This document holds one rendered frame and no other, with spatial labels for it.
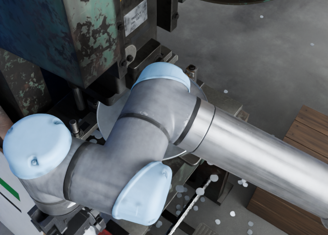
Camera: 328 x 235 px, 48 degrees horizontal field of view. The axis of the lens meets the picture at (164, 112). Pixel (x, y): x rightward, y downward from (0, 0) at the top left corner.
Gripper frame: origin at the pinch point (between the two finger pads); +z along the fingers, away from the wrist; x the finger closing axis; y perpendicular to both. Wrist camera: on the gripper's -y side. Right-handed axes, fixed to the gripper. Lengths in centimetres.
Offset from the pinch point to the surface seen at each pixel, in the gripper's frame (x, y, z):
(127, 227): 0.1, -8.8, 20.4
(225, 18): -54, -165, 84
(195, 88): -5.3, -45.3, 5.6
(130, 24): -14.2, -31.1, -21.5
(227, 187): 8, -63, 81
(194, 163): 6.7, -26.8, 6.5
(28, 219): -40, 2, 57
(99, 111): -21.3, -24.6, 6.4
